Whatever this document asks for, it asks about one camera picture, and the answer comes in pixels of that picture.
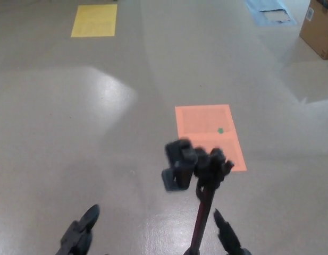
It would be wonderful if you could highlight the brown cardboard box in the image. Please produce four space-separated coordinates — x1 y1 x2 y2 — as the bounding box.
299 0 328 61

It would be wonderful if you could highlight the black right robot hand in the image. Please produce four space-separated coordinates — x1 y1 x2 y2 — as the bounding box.
213 208 253 255

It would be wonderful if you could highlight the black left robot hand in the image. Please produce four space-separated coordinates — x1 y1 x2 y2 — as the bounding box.
55 203 101 255

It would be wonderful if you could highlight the orange paper sheet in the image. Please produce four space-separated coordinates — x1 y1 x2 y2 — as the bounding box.
174 104 247 173

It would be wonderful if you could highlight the yellow paper sheet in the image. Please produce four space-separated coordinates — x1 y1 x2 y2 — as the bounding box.
70 4 118 38

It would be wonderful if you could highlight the torn blue sheet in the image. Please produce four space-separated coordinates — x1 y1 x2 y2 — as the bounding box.
244 0 298 27

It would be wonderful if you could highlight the black phone stand tripod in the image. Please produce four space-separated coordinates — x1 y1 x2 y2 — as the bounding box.
161 138 236 255

